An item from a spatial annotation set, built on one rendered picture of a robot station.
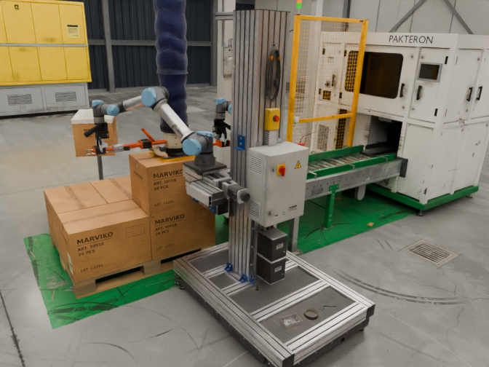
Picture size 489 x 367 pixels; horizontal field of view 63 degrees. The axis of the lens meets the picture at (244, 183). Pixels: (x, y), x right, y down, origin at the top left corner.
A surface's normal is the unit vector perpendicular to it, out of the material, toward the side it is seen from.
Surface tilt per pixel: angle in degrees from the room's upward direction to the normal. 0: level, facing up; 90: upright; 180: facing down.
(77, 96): 91
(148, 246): 90
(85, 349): 0
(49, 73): 90
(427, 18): 90
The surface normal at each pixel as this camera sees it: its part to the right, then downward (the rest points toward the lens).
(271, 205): 0.63, 0.30
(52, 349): 0.03, -0.94
